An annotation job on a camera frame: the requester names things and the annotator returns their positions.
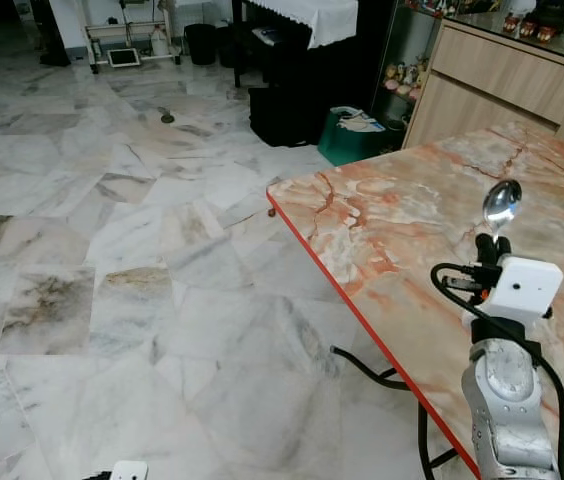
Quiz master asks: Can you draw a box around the shiny metal spoon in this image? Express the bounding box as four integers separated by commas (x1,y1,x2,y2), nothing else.
482,179,524,242

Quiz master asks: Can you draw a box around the light wooden drawer cabinet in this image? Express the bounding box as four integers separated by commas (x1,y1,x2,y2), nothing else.
402,14,564,153

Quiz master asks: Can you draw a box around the white framed tablet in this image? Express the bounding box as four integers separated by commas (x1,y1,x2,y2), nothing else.
106,47,142,69

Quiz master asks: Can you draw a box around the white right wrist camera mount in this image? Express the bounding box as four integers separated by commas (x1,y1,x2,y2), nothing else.
485,256,564,328

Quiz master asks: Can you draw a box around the green bag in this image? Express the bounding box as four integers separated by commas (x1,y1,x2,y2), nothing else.
316,105,395,167

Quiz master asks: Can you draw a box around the dark ornament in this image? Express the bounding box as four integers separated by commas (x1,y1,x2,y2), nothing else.
528,0,564,34

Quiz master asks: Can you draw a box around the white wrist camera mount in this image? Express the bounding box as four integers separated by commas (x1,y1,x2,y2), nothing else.
109,460,150,480
485,256,564,328

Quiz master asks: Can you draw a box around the black box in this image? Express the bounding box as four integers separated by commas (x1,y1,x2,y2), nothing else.
248,85,325,149

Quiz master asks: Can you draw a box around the glass display cabinet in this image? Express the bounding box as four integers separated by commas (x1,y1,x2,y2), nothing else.
370,0,445,129

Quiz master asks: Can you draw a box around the black waste bin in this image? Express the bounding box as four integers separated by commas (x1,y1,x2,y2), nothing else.
183,22,219,67

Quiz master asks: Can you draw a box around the white lace cloth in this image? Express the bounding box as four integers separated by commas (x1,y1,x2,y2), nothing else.
246,0,361,50

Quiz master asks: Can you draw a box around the tall black stand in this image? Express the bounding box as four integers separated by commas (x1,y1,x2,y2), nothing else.
30,0,73,68

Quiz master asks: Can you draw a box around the white metal rack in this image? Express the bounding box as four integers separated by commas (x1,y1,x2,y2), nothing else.
81,0,181,73

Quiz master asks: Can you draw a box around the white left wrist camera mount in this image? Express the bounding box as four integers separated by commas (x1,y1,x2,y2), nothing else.
109,460,150,480

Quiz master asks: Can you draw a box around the black piano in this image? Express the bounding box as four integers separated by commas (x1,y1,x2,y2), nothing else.
230,0,403,148

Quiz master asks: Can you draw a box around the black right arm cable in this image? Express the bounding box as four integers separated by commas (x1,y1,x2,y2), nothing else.
430,262,564,480

